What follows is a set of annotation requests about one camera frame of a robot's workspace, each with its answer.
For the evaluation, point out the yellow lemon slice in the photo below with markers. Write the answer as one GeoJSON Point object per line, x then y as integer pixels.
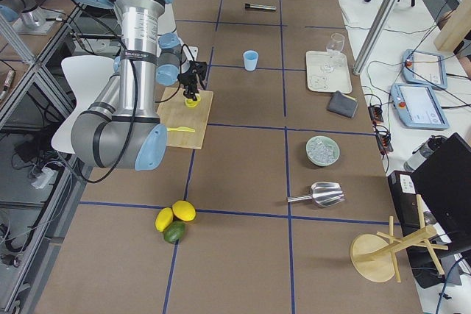
{"type": "Point", "coordinates": [192, 103]}

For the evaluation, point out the bamboo cutting board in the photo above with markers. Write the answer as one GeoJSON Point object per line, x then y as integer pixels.
{"type": "Point", "coordinates": [174, 113]}

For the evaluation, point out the wooden mug tree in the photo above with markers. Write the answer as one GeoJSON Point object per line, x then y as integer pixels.
{"type": "Point", "coordinates": [374, 256]}

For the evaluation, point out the grey folded cloth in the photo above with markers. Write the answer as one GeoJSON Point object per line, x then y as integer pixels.
{"type": "Point", "coordinates": [342, 104]}

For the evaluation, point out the yellow plastic knife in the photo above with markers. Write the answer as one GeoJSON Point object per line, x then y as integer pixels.
{"type": "Point", "coordinates": [181, 129]}

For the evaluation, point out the cream bear tray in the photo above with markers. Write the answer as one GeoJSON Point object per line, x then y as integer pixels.
{"type": "Point", "coordinates": [326, 74]}

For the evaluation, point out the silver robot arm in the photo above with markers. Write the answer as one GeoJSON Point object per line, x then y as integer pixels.
{"type": "Point", "coordinates": [121, 129]}

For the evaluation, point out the far teach pendant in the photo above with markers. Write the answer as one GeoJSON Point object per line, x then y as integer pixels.
{"type": "Point", "coordinates": [425, 68]}

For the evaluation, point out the metal ice scoop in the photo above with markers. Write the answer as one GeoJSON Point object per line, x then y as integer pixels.
{"type": "Point", "coordinates": [322, 194]}

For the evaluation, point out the light blue cup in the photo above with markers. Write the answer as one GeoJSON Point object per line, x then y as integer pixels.
{"type": "Point", "coordinates": [250, 58]}

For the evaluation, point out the clear wine glass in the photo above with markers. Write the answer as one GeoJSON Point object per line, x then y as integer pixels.
{"type": "Point", "coordinates": [334, 49]}

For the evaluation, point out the aluminium frame post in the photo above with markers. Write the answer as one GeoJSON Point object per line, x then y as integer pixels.
{"type": "Point", "coordinates": [373, 35]}

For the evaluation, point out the green bowl of ice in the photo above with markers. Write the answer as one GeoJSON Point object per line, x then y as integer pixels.
{"type": "Point", "coordinates": [322, 151]}

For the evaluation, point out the near teach pendant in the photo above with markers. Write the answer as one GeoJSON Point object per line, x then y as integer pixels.
{"type": "Point", "coordinates": [418, 107]}

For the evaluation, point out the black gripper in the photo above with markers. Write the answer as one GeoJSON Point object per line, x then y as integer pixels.
{"type": "Point", "coordinates": [186, 79]}

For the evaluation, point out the metal muddler rod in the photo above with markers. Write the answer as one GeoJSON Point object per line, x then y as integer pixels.
{"type": "Point", "coordinates": [260, 7]}

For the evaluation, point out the teach pendant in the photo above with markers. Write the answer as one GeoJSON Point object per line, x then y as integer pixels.
{"type": "Point", "coordinates": [418, 107]}
{"type": "Point", "coordinates": [425, 68]}

